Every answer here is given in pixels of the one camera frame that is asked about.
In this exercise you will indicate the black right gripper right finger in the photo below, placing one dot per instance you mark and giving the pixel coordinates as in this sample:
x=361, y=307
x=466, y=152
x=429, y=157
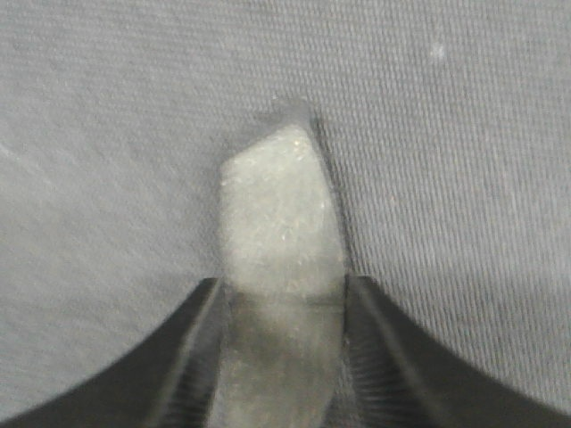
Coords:
x=403, y=377

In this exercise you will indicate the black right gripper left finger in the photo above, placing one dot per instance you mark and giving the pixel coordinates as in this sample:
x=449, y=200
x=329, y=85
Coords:
x=167, y=380

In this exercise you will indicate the grey brake pad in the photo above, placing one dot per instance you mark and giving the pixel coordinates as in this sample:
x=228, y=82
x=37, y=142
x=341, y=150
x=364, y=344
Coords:
x=283, y=258

